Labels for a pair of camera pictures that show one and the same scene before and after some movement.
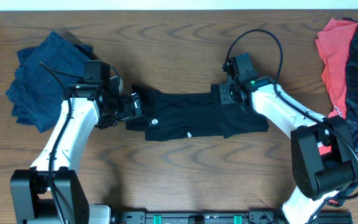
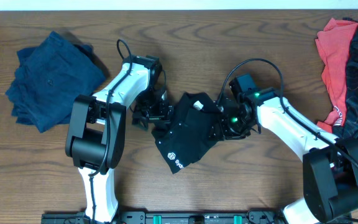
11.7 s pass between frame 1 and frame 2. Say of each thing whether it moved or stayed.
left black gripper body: moved
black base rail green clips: stayed
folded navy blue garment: stayed
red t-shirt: stayed
